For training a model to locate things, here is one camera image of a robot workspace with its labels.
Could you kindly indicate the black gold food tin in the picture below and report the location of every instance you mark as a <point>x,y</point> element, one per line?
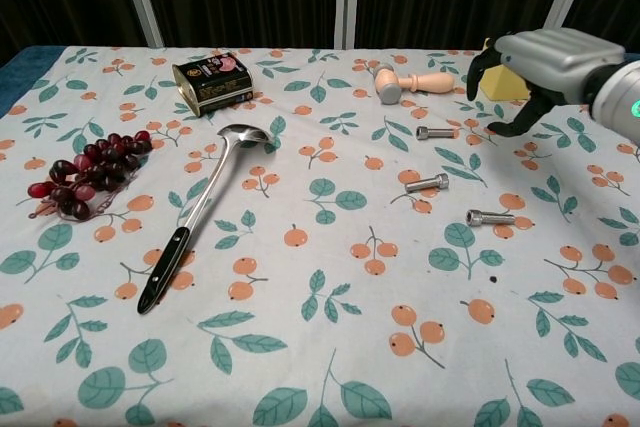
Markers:
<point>215,82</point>

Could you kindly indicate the blue table cover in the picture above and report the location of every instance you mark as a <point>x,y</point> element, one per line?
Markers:
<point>20,72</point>

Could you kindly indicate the wooden toy hammer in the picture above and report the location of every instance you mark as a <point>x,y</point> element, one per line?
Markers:
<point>390,84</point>

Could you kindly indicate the steel bolt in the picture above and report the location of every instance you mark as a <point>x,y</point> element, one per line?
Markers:
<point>440,133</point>
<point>492,217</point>
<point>425,183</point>

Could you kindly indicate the floral fruit print tablecloth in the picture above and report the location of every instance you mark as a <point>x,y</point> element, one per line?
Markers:
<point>320,257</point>

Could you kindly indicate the dark red grape bunch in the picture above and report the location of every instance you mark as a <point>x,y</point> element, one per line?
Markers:
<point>95,167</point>

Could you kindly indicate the yellow foam cube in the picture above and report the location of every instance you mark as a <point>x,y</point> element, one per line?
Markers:
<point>505,84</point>

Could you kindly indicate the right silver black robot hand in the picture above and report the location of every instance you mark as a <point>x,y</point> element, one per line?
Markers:
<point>560,52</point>

